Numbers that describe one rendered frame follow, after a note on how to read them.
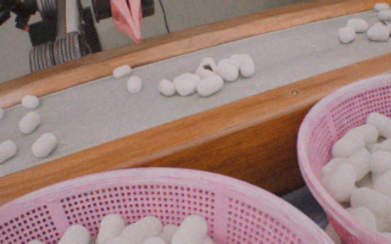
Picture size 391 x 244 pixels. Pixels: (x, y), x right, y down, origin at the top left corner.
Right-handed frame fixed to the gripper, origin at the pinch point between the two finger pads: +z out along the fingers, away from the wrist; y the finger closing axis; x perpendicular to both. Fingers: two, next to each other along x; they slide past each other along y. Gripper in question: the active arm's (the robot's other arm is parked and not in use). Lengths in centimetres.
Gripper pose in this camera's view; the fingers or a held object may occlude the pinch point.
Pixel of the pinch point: (137, 37)
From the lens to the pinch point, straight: 54.6
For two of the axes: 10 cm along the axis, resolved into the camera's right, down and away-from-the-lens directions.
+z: 3.6, 8.5, -3.9
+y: 9.3, -3.0, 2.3
